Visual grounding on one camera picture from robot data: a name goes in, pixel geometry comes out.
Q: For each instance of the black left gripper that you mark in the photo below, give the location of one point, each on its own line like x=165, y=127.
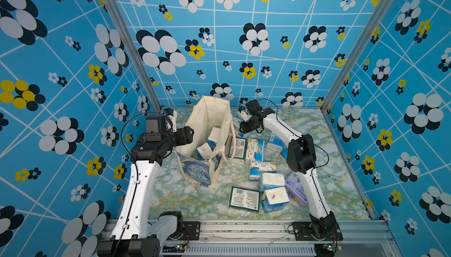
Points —
x=185, y=135

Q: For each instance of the cream canvas tote bag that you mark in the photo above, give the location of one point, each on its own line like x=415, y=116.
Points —
x=208, y=113

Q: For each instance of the white blue printed tissue pack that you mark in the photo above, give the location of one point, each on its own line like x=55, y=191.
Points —
x=254, y=150

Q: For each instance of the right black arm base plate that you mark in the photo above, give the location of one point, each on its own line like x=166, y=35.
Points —
x=309, y=231

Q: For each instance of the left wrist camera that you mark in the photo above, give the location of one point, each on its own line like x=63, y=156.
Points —
x=170, y=116

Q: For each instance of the aluminium corner post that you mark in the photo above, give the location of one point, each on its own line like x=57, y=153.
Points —
x=373, y=22
x=126, y=37

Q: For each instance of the blue tissue pack white top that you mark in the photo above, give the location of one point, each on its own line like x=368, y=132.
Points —
x=275, y=199

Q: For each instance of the green white tissue pack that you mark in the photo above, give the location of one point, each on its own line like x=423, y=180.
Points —
x=238, y=149

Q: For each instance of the left aluminium corner post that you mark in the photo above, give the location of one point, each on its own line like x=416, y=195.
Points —
x=126, y=37

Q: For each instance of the right aluminium corner post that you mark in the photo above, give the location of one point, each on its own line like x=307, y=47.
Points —
x=373, y=22

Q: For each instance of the aluminium front rail frame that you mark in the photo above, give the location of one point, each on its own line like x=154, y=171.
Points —
x=281, y=238

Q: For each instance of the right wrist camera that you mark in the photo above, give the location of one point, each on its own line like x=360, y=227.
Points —
x=243, y=113

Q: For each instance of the purple tissue pack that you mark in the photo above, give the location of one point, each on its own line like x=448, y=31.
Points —
x=295, y=189

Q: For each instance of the green flat tissue pack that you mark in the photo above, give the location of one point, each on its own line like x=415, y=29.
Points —
x=244, y=199

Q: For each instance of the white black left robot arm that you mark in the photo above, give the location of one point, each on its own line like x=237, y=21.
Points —
x=132, y=235

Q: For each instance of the blue white tissue box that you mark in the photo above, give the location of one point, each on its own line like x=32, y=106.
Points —
x=236, y=125

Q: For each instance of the colourful small tissue pack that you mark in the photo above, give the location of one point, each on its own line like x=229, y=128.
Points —
x=257, y=168

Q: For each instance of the blue white front tissue pack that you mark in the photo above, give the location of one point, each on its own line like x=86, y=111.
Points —
x=204, y=152

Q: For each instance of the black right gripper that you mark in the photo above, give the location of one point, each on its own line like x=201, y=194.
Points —
x=244, y=129

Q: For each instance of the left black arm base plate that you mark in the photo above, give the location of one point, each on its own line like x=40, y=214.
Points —
x=183, y=230

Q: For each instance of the blue tissue pack rear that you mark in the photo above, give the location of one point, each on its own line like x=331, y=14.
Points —
x=274, y=143

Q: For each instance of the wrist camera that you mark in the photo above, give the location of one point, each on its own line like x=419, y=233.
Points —
x=243, y=113
x=170, y=116

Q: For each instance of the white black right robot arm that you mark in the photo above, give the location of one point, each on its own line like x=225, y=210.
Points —
x=301, y=159

